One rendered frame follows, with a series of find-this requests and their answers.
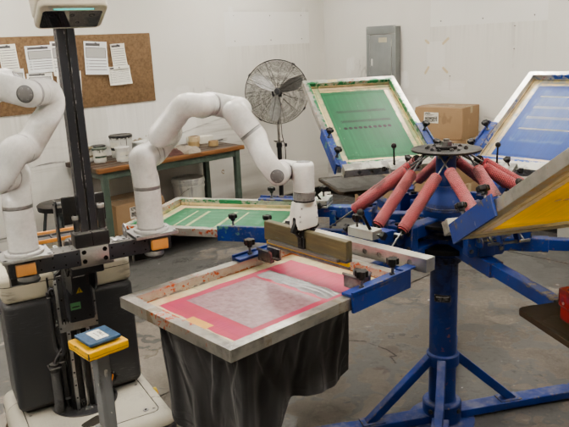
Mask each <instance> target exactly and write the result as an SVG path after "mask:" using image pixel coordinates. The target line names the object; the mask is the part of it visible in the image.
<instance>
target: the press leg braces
mask: <svg viewBox="0 0 569 427"><path fill-rule="evenodd" d="M459 363H460V364H461V365H463V366H464V367H465V368H466V369H468V370H469V371H471V372H472V373H473V374H475V375H476V376H477V377H478V378H479V379H480V380H482V381H483V382H484V383H486V384H487V385H489V386H490V387H491V388H492V389H494V390H495V391H497V392H498V393H499V394H496V395H494V396H495V397H496V398H497V399H498V400H499V401H500V402H511V401H516V400H521V399H522V398H521V397H520V396H518V395H517V394H516V393H515V392H514V391H512V392H510V391H508V390H507V389H506V388H505V387H504V386H503V385H501V384H500V383H499V382H498V381H496V380H495V379H494V378H492V377H491V376H490V375H488V374H487V373H486V372H484V371H483V370H482V369H480V368H479V367H478V366H477V365H476V364H475V363H473V362H472V361H471V360H469V359H468V358H467V357H465V356H464V355H463V354H461V353H460V352H459ZM429 367H430V357H429V356H428V355H427V354H425V355H424V356H423V357H422V358H421V359H420V360H419V361H418V362H417V364H416V365H415V366H414V367H413V368H412V369H411V370H410V371H409V372H408V373H407V374H406V375H405V376H404V377H403V378H402V380H401V381H400V382H399V383H398V384H397V385H396V386H395V387H394V388H393V389H392V390H391V391H390V392H389V393H388V394H387V395H386V397H385V398H384V399H383V400H382V401H381V402H380V403H379V404H378V405H377V406H376V407H375V408H374V409H373V410H372V411H371V413H370V414H369V415H368V416H367V417H365V418H359V421H360V422H361V424H362V426H363V427H368V426H373V425H378V424H386V422H385V421H384V419H383V416H384V415H385V414H386V413H387V412H388V411H389V410H390V409H391V407H392V406H393V405H394V404H395V403H396V402H397V401H398V400H399V399H400V398H401V397H402V396H403V395H404V394H405V393H406V392H407V390H408V389H409V388H410V387H411V386H412V385H413V384H414V383H415V382H416V381H417V380H418V379H419V378H420V377H421V376H422V375H423V373H424V372H425V371H426V370H427V369H428V368H429ZM445 379H446V361H437V374H436V391H435V405H434V427H444V413H445Z"/></svg>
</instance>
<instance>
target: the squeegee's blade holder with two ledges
mask: <svg viewBox="0 0 569 427"><path fill-rule="evenodd" d="M268 243H272V244H274V245H277V246H281V247H285V248H289V249H291V250H295V251H298V252H303V253H305V254H308V255H312V256H314V257H318V258H322V259H326V260H329V261H331V262H335V263H339V262H340V260H339V259H338V258H332V257H330V256H326V255H323V254H321V253H317V252H312V251H309V250H306V249H304V250H303V249H300V248H298V247H295V246H291V245H289V244H285V243H283V242H279V241H275V240H271V239H268Z"/></svg>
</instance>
